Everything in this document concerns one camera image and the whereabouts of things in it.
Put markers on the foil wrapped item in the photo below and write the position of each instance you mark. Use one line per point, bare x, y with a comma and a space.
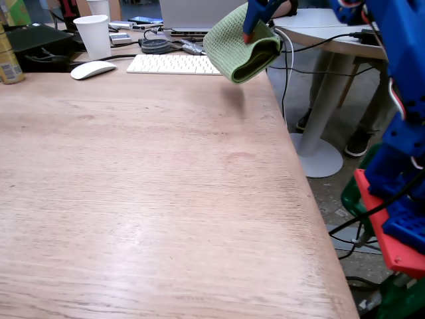
192, 47

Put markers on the person forearm black wristband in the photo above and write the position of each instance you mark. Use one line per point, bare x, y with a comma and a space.
284, 10

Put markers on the white keyboard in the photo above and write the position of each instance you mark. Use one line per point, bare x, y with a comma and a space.
172, 64

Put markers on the black object red letter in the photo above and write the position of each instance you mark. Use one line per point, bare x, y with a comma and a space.
68, 10

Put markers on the black flat box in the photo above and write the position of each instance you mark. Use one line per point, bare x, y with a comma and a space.
36, 40

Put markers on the green clamp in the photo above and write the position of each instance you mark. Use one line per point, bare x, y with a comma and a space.
401, 299
352, 199

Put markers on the black power adapter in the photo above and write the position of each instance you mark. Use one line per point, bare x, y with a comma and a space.
369, 35

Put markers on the silver laptop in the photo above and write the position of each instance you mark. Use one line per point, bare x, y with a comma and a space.
196, 13

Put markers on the green waffle cloth black trim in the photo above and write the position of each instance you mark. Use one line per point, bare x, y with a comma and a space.
225, 50

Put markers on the red robot base plate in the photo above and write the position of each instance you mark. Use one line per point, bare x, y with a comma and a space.
395, 246

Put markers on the wooden chair leg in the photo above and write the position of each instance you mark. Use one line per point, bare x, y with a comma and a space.
348, 83

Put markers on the black round discs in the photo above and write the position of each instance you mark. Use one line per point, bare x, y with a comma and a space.
156, 46

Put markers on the white paper cup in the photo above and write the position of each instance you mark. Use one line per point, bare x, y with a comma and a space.
94, 36
99, 7

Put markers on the white round table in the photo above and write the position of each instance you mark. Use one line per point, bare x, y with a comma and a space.
325, 26

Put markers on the yellow green carton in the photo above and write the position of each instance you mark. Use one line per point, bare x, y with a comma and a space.
15, 11

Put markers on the yellow drink can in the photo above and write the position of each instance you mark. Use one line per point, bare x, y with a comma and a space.
10, 63

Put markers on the black shoe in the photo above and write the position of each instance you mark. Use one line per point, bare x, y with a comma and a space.
358, 144
303, 122

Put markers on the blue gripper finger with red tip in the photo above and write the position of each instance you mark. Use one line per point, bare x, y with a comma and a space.
254, 20
275, 6

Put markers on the smartphone with blue screen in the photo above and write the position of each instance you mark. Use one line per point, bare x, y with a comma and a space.
146, 20

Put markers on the grey trousers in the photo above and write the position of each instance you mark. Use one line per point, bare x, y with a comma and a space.
375, 99

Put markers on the silver power bank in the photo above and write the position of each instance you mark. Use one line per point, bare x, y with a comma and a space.
121, 25

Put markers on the white table pedestal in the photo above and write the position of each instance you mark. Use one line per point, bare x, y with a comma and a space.
315, 146

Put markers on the white computer mouse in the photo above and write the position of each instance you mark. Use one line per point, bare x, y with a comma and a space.
93, 69

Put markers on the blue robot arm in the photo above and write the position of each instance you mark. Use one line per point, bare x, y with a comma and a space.
405, 50

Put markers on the small silver device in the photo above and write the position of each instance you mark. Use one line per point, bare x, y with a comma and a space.
120, 38

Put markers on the grey metal floor bar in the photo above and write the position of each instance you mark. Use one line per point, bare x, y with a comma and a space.
345, 239

